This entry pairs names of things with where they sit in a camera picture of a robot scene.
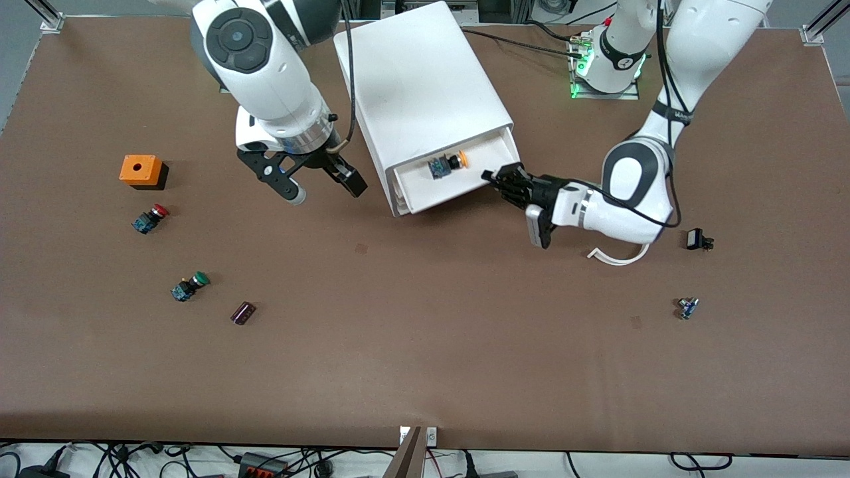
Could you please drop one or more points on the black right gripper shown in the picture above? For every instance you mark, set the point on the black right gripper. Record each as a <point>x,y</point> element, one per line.
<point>317,158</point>

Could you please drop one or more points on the white drawer cabinet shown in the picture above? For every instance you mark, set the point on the white drawer cabinet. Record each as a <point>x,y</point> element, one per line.
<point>418,79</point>

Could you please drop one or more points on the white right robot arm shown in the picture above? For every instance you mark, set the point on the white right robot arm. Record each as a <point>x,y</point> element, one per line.
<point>265,73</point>

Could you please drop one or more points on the black switch white face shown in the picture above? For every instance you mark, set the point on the black switch white face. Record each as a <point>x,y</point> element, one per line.
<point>695,239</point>

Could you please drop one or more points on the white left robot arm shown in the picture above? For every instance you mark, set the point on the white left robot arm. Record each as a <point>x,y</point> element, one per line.
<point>637,179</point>

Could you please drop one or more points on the orange push button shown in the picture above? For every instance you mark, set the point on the orange push button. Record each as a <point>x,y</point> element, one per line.
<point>446,166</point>

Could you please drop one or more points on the small white bracket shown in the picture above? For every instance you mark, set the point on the small white bracket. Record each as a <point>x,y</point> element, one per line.
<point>431,436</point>

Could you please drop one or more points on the white curved plastic arc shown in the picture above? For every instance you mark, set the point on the white curved plastic arc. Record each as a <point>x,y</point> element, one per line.
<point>621,261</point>

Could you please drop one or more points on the white plastic drawer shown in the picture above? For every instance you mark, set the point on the white plastic drawer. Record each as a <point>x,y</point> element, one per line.
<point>431,194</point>
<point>398,192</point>
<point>402,207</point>

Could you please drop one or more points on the aluminium frame post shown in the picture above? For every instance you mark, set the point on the aluminium frame post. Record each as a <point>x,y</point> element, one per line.
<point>48,18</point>
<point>820,26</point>

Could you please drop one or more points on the green push button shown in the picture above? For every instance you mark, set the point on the green push button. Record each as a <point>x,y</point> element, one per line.
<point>189,287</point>

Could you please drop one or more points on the small metal blue component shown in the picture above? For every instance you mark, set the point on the small metal blue component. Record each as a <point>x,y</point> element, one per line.
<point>688,308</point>

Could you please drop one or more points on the red push button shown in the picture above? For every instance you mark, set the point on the red push button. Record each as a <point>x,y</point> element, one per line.
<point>149,219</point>

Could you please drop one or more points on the dark purple capacitor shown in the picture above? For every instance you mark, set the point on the dark purple capacitor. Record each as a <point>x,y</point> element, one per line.
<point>243,313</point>

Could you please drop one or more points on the dark power strip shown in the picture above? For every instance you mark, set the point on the dark power strip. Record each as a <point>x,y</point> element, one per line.
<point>262,465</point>

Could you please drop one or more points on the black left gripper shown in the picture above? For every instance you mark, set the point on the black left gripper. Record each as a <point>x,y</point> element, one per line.
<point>539,190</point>

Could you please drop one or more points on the orange box with hole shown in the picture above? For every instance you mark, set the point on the orange box with hole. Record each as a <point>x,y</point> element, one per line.
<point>138,168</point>

